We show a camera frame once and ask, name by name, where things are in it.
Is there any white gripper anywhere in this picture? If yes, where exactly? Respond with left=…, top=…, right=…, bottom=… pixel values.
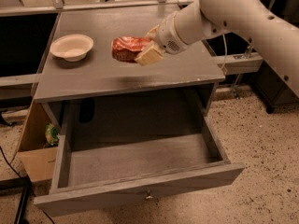
left=135, top=11, right=189, bottom=66

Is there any crushed red coke can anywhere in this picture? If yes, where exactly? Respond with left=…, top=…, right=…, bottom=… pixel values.
left=111, top=36, right=150, bottom=63

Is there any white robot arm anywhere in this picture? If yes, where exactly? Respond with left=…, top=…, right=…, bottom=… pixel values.
left=135, top=0, right=299, bottom=95

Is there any open grey top drawer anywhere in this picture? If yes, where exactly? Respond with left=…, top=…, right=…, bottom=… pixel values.
left=35, top=106, right=244, bottom=217

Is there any metal drawer knob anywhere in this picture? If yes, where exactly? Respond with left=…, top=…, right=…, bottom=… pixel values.
left=144, top=190, right=153, bottom=201

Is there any grey wooden cabinet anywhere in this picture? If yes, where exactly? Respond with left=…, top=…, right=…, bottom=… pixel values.
left=30, top=4, right=226, bottom=147

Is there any white paper bowl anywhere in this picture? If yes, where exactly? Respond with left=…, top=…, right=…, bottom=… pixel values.
left=50, top=35, right=93, bottom=62

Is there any metal diagonal rod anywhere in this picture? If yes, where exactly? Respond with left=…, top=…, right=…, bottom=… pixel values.
left=231, top=0, right=283, bottom=99

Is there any dark cabinet on right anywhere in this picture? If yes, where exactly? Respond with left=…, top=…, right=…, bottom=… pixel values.
left=253, top=62, right=299, bottom=114

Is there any green snack bag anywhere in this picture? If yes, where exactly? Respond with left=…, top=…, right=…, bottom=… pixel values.
left=44, top=123, right=59, bottom=148

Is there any brown cardboard box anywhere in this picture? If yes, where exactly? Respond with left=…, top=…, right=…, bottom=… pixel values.
left=17, top=102, right=57, bottom=182

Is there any black metal stand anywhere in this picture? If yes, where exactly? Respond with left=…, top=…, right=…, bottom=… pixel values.
left=0, top=176, right=32, bottom=224

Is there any white hanging cable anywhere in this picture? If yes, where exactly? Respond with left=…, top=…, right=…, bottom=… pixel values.
left=220, top=34, right=228, bottom=75

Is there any grey wooden side rail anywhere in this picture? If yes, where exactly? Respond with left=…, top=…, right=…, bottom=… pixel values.
left=212, top=52, right=263, bottom=76

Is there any black floor cable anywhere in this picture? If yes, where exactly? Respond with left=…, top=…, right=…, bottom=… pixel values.
left=0, top=145, right=22, bottom=179

